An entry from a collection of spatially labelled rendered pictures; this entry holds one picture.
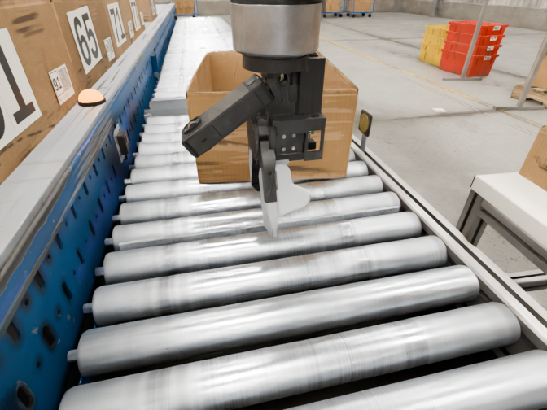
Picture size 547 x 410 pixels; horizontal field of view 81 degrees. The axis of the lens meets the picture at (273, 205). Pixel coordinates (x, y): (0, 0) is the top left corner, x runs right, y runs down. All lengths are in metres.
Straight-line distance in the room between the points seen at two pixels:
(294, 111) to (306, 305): 0.23
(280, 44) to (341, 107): 0.28
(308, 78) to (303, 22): 0.06
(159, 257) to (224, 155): 0.22
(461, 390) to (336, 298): 0.15
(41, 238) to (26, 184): 0.07
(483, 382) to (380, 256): 0.18
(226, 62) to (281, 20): 0.62
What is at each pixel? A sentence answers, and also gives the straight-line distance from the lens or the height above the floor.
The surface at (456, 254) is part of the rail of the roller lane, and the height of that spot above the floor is 0.74.
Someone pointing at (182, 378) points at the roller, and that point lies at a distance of 0.37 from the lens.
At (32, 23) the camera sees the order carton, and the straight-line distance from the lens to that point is 0.64.
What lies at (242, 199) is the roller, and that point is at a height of 0.74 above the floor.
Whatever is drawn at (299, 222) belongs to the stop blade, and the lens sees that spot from 0.53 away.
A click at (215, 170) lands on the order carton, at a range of 0.62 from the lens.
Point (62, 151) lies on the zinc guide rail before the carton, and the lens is 0.49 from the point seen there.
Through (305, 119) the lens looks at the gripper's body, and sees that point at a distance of 0.37.
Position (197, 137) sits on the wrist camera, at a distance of 0.37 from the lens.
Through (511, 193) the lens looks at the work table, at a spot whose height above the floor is 0.75.
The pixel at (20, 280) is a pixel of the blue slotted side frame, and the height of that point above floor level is 0.86.
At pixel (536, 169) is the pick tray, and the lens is 0.79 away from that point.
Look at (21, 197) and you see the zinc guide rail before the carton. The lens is 0.41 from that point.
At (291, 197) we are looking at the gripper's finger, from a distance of 0.39.
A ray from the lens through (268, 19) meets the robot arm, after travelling 0.33.
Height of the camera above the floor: 1.07
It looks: 34 degrees down
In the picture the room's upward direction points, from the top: straight up
